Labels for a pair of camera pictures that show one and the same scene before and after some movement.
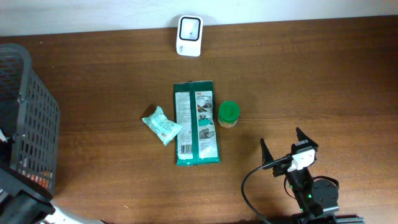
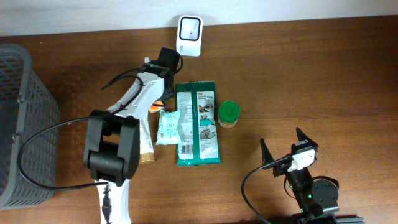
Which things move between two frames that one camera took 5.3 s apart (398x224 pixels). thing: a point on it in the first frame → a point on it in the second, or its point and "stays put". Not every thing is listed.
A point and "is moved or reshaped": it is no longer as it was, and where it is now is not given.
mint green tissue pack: [164, 128] is moved or reshaped
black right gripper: [267, 157] stays put
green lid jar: [228, 114] stays put
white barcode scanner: [189, 35] stays put
